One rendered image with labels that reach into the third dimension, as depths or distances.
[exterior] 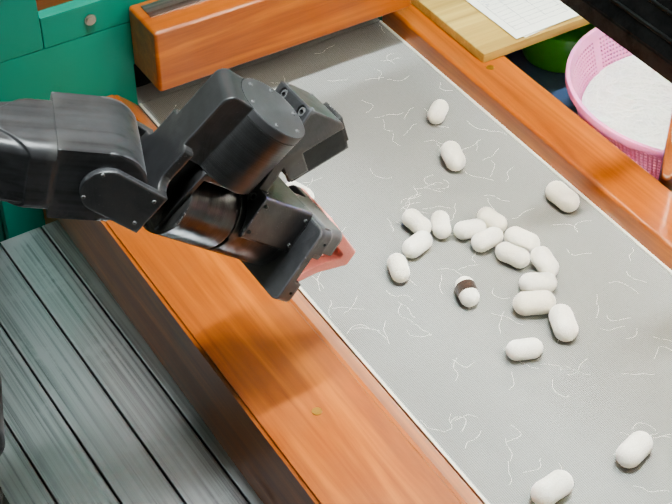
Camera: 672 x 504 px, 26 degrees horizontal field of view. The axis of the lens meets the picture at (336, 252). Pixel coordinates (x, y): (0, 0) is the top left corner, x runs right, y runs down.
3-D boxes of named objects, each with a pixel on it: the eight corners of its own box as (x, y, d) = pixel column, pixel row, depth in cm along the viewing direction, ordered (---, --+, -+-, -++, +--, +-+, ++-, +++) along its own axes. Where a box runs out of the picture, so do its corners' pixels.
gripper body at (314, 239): (271, 163, 114) (203, 137, 108) (340, 237, 107) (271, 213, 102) (227, 230, 115) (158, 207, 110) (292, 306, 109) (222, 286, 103)
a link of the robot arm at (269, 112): (291, 87, 105) (159, 6, 98) (315, 160, 99) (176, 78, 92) (192, 193, 109) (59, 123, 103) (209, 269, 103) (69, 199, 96)
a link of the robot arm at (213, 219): (244, 149, 107) (175, 123, 102) (272, 205, 103) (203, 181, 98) (186, 211, 109) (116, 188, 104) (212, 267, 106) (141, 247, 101)
